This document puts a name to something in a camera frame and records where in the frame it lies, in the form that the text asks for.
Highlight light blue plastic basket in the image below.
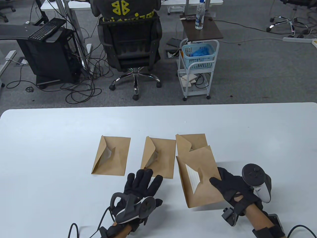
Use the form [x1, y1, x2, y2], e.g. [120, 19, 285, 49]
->
[182, 43, 216, 70]

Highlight grey left hand controller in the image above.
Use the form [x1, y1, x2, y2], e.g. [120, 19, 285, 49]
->
[110, 192, 156, 225]

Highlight clear plastic water bottle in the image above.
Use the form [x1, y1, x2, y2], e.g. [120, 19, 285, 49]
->
[195, 0, 206, 30]

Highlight black floor box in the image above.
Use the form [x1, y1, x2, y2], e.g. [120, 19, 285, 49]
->
[166, 38, 183, 49]

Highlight white desk foot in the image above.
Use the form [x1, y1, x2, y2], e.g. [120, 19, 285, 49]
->
[0, 50, 17, 88]

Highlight grey right hand controller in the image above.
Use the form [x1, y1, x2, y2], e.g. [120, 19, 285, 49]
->
[241, 163, 272, 204]

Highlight blue gloves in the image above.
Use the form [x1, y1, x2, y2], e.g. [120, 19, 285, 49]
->
[190, 47, 211, 58]

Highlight black swivel chair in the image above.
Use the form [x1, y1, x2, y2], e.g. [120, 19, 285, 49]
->
[0, 0, 16, 23]

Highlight black computer tower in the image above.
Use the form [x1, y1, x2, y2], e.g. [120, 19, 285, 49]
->
[17, 27, 82, 85]

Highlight black desk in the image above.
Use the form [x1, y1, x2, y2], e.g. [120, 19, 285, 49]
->
[0, 24, 37, 40]

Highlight black right forearm module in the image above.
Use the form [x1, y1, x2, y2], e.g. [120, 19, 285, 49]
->
[267, 213, 286, 238]

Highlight dark brown side table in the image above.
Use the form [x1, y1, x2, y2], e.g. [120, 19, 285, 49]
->
[180, 15, 224, 41]

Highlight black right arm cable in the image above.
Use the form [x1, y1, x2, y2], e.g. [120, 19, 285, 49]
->
[286, 224, 317, 238]

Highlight person's left hand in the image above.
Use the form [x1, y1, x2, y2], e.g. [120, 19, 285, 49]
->
[113, 169, 164, 232]

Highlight beige boxes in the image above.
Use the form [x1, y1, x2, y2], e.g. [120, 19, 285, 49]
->
[182, 74, 198, 87]

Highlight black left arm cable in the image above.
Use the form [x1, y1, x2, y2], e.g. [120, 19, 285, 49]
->
[68, 207, 110, 238]

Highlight person's left forearm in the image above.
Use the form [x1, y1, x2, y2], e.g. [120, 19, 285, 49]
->
[113, 222, 132, 238]

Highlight white power strip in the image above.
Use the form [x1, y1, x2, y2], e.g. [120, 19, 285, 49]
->
[283, 37, 313, 44]

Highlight white lined paper sheet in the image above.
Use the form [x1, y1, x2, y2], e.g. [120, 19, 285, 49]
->
[186, 164, 202, 194]

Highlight black keyboard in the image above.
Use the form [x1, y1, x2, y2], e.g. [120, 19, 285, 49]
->
[28, 18, 67, 41]

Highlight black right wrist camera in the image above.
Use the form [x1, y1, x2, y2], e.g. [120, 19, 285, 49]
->
[221, 207, 240, 227]

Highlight white rolling cart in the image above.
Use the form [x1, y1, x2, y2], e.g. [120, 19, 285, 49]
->
[177, 39, 220, 101]

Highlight office chair chrome base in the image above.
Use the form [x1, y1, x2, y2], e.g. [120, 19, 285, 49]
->
[266, 0, 317, 39]

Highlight black mesh office chair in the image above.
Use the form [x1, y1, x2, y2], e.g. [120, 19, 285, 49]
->
[97, 12, 162, 101]

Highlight grey hand controller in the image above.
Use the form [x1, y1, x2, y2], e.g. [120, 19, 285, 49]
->
[110, 192, 156, 225]
[241, 163, 272, 204]

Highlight brown paper envelope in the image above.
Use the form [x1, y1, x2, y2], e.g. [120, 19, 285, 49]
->
[91, 135, 131, 176]
[176, 145, 223, 208]
[139, 136, 176, 179]
[175, 134, 208, 157]

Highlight person's right forearm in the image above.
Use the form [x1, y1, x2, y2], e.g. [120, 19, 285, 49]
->
[244, 203, 285, 238]

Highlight black left forearm module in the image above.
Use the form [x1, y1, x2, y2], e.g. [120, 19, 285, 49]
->
[98, 226, 117, 238]

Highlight person's right hand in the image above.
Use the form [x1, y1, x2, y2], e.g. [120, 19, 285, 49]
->
[209, 167, 264, 216]

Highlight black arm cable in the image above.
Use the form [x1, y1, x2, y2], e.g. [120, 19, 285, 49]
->
[68, 207, 110, 238]
[286, 224, 317, 238]

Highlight tangle of black cables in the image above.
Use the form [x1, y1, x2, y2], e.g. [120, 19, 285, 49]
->
[6, 56, 114, 104]

